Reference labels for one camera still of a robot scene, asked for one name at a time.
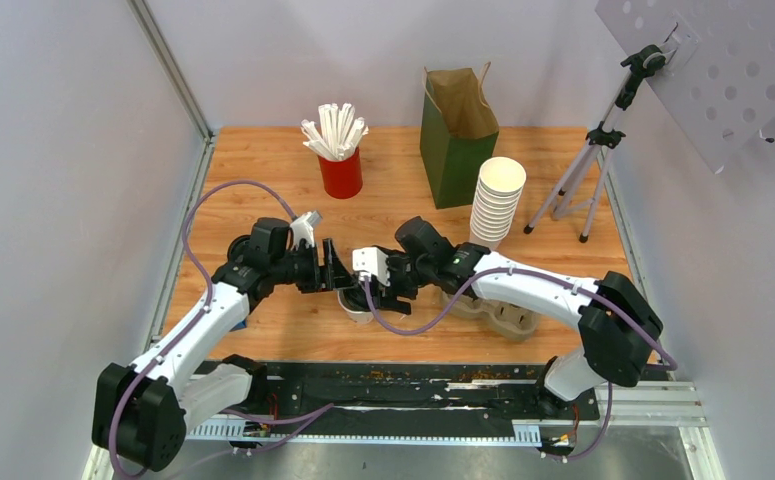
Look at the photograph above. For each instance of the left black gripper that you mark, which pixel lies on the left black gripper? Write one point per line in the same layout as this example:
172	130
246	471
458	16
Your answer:
335	274

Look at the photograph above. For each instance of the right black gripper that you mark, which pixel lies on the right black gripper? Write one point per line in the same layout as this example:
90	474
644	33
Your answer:
392	291

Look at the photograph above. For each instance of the white paper cup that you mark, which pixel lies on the white paper cup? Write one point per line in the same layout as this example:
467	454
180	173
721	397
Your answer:
360	318

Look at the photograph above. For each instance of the black coffee lid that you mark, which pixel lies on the black coffee lid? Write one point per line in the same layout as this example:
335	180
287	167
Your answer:
357	299

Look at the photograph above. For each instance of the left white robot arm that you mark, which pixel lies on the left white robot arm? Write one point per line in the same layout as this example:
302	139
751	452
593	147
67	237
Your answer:
144	411

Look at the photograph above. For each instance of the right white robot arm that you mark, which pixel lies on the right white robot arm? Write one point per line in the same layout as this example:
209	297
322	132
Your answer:
619	330

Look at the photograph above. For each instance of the red cup holder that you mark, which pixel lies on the red cup holder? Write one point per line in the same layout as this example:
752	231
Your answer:
342	179

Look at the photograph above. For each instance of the brown cardboard cup carrier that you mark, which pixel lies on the brown cardboard cup carrier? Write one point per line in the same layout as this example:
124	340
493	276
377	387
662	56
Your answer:
514	323

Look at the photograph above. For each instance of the white wrapped straws bundle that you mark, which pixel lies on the white wrapped straws bundle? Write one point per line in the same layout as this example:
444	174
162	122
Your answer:
336	134

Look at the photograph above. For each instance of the stack of white paper cups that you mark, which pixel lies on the stack of white paper cups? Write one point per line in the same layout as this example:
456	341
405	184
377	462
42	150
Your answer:
498	191

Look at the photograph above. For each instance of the green paper bag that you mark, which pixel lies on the green paper bag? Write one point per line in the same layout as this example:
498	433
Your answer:
459	132

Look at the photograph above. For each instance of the grey tripod stand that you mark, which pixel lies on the grey tripod stand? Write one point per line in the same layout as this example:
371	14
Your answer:
600	143

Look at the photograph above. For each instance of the grey perforated panel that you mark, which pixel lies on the grey perforated panel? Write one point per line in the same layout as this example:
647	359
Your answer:
719	82

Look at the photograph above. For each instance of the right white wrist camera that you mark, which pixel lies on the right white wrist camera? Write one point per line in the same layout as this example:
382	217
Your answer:
370	263

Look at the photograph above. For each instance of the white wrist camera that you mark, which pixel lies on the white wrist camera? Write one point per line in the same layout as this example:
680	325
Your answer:
303	230
370	263

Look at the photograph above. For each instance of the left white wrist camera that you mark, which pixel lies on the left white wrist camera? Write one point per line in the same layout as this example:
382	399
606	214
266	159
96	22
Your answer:
303	230

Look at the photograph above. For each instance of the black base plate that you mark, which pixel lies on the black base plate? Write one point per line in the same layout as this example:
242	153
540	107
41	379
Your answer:
417	400

